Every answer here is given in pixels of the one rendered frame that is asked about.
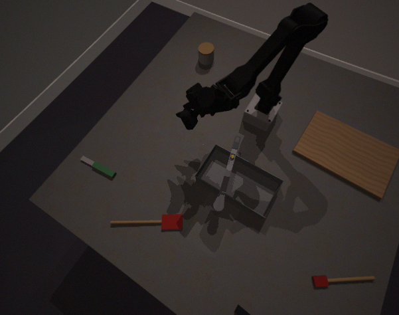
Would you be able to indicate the brown wooden board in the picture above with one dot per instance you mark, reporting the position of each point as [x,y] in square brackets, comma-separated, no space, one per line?
[348,153]

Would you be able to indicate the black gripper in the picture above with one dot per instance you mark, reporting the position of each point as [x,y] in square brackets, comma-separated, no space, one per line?
[189,117]

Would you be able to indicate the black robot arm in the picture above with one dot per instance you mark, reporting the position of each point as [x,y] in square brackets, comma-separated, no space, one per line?
[304,24]

